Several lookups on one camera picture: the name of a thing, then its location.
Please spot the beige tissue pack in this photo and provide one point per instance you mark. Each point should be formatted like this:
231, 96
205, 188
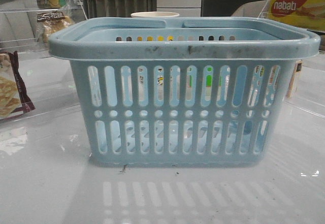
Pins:
293, 85

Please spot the yellow nabati wafer box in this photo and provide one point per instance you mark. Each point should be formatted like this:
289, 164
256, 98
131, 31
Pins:
301, 13

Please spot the light blue plastic basket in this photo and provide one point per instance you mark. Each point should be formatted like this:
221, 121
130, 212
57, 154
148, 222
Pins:
203, 91

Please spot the brown cracker snack packet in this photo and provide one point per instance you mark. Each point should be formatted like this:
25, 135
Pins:
14, 98

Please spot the packaged bread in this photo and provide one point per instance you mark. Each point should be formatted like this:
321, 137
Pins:
49, 22

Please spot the grey armchair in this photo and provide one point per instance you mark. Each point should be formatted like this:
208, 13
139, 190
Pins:
251, 9

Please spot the right clear acrylic shelf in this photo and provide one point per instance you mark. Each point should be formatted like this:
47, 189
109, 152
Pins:
310, 93

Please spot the clear acrylic display shelf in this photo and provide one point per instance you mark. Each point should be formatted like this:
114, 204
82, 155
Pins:
18, 26

